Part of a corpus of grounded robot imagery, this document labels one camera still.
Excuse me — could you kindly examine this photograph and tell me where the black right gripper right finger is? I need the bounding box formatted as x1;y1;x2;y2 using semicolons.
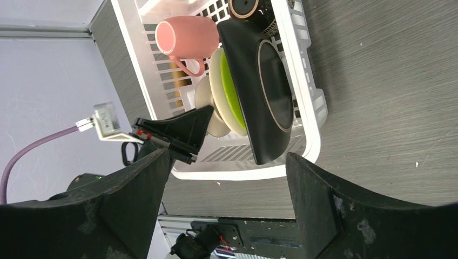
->
285;153;457;258

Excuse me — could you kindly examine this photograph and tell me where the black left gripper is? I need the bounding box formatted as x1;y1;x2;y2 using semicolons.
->
120;105;214;167

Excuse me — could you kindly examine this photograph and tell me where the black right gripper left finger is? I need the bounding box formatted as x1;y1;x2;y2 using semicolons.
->
1;149;170;258

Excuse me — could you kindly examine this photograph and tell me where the white patterned bowl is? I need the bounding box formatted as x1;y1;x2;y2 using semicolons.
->
209;48;247;137

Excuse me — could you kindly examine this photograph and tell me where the green plastic plate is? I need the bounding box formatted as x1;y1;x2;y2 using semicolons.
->
220;51;247;133

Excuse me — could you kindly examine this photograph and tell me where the cream pink cup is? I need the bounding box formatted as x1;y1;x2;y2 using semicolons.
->
154;16;220;77

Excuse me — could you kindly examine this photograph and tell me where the teal square plate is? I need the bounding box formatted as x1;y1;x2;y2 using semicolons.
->
217;19;294;165

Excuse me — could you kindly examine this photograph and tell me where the brown ceramic bowl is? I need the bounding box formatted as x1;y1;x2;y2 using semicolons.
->
228;0;279;37

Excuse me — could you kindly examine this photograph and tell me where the white plastic dish rack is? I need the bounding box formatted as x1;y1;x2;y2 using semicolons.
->
111;1;328;181

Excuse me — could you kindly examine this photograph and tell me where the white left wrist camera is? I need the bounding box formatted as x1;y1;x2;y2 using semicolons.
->
75;102;144;144

